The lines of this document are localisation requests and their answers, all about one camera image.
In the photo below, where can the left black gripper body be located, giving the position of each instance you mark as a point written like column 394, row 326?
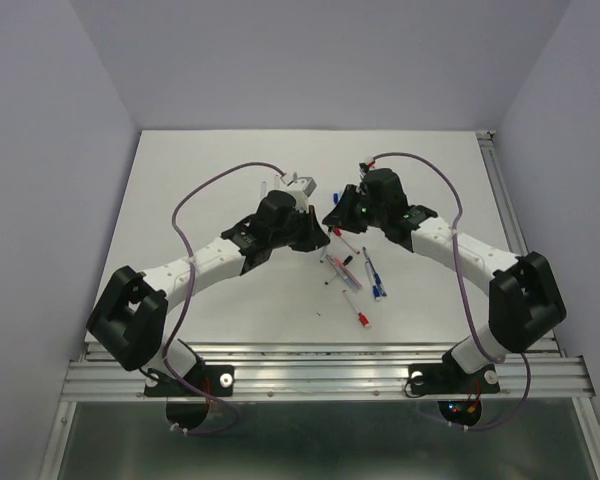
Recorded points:
column 299, row 234

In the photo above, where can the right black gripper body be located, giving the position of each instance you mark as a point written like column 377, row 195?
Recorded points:
column 359, row 210

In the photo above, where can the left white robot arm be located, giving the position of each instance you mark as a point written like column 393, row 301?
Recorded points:
column 129, row 317

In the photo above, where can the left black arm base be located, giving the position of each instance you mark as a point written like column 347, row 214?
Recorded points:
column 205, row 411

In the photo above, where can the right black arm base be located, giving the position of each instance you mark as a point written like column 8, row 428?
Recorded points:
column 460, row 394

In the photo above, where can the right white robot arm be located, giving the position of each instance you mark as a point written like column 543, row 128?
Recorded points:
column 490, row 270

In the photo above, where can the blue pen far right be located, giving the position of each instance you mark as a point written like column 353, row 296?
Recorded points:
column 379, row 284

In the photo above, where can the blue pen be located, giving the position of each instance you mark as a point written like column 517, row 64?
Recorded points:
column 374, row 286
column 379, row 284

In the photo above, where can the red transparent pen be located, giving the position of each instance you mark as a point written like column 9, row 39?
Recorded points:
column 355, row 284

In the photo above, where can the red cap marker lower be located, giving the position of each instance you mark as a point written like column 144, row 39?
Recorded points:
column 361, row 317

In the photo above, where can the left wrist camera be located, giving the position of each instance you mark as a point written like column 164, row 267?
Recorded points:
column 297, row 185

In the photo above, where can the aluminium rail frame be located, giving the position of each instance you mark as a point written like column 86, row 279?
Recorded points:
column 280, row 372

